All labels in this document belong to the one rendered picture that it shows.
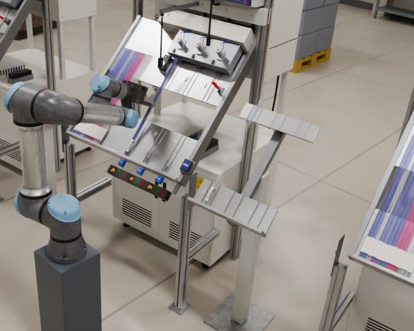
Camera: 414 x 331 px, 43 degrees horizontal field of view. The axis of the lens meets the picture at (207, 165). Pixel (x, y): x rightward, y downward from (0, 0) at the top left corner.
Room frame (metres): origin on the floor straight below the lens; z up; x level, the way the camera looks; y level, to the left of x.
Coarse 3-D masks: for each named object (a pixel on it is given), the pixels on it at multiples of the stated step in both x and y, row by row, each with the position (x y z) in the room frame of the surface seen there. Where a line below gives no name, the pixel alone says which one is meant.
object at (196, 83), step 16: (144, 32) 2.64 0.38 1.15; (128, 48) 2.60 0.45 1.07; (144, 48) 2.57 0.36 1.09; (176, 64) 2.43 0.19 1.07; (192, 64) 2.40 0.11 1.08; (240, 64) 2.32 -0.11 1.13; (144, 80) 2.41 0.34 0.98; (160, 80) 2.38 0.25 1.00; (176, 80) 2.35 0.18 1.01; (192, 80) 2.33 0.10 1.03; (208, 80) 2.30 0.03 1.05; (224, 80) 2.27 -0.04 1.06; (192, 96) 2.26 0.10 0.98; (208, 96) 2.23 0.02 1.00
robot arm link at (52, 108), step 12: (48, 96) 1.61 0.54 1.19; (60, 96) 1.63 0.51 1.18; (36, 108) 1.58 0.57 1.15; (48, 108) 1.58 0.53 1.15; (60, 108) 1.60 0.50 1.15; (72, 108) 1.62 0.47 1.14; (84, 108) 1.67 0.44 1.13; (96, 108) 1.75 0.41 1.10; (108, 108) 1.82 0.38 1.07; (120, 108) 1.90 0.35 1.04; (48, 120) 1.58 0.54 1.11; (60, 120) 1.60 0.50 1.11; (72, 120) 1.62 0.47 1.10; (84, 120) 1.69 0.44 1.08; (96, 120) 1.74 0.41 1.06; (108, 120) 1.80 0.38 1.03; (120, 120) 1.86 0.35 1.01; (132, 120) 1.90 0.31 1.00
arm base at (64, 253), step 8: (56, 240) 1.55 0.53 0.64; (64, 240) 1.55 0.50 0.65; (72, 240) 1.56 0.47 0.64; (80, 240) 1.59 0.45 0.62; (48, 248) 1.57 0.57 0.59; (56, 248) 1.55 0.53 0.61; (64, 248) 1.55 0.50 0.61; (72, 248) 1.56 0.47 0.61; (80, 248) 1.58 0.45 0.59; (48, 256) 1.56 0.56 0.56; (56, 256) 1.54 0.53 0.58; (64, 256) 1.55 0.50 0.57; (72, 256) 1.55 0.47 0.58; (80, 256) 1.57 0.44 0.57; (64, 264) 1.53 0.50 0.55
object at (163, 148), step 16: (112, 128) 2.25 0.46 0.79; (128, 128) 2.22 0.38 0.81; (144, 128) 2.19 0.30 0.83; (160, 128) 2.17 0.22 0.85; (112, 144) 2.18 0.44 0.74; (128, 144) 2.15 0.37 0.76; (144, 144) 2.13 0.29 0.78; (160, 144) 2.10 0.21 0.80; (176, 144) 2.08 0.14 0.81; (192, 144) 2.06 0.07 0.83; (144, 160) 2.06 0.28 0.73; (160, 160) 2.04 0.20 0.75; (176, 160) 2.02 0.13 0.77; (176, 176) 1.96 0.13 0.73
